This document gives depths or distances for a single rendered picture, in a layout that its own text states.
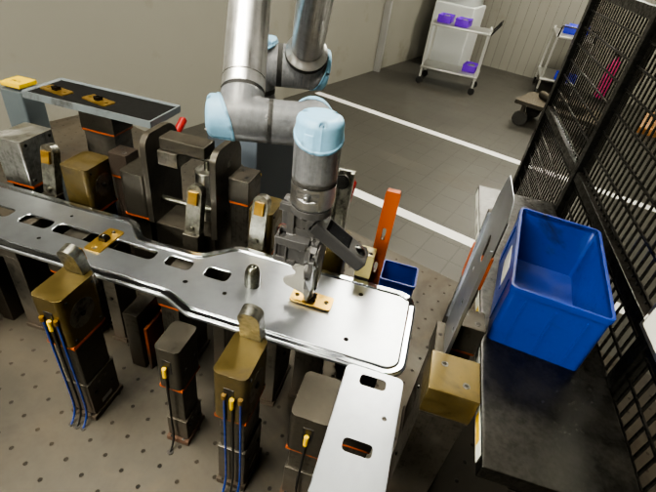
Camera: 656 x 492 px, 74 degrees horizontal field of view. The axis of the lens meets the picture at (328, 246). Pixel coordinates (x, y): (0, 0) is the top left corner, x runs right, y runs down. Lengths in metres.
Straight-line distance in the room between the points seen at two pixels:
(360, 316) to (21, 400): 0.75
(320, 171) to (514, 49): 7.80
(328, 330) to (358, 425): 0.19
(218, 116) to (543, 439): 0.71
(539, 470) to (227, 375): 0.46
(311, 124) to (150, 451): 0.73
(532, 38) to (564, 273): 7.33
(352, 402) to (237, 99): 0.52
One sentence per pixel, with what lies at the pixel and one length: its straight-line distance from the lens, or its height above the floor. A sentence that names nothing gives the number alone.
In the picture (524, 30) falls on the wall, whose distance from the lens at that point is 8.35.
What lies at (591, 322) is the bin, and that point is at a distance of 0.84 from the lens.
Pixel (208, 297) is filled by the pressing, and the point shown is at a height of 1.00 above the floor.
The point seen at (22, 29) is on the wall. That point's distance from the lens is 3.34.
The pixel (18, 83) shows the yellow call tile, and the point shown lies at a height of 1.16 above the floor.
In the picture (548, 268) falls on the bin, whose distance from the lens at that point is 1.13.
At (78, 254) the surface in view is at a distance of 0.87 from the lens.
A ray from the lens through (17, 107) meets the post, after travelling 1.51.
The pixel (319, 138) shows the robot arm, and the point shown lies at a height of 1.35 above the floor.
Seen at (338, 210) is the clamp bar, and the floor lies 1.13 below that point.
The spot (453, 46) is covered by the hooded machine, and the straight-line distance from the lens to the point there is 7.47.
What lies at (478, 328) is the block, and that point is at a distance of 0.81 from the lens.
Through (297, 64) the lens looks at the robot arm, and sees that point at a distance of 1.27.
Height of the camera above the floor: 1.60
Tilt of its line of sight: 36 degrees down
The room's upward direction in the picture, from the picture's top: 9 degrees clockwise
